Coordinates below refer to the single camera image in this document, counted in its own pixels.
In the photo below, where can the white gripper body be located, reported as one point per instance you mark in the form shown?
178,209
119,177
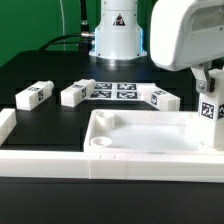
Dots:
186,33

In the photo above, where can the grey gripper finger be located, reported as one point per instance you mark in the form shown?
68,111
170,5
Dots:
204,82

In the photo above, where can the white desk top tray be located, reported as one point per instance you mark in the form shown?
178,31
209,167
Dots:
139,131

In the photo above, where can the printed marker sheet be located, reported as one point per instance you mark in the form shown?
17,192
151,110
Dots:
115,91

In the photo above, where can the black connector post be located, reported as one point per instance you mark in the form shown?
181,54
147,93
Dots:
84,26

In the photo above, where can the white U-shaped fence frame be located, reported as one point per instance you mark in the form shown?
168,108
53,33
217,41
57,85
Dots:
124,166

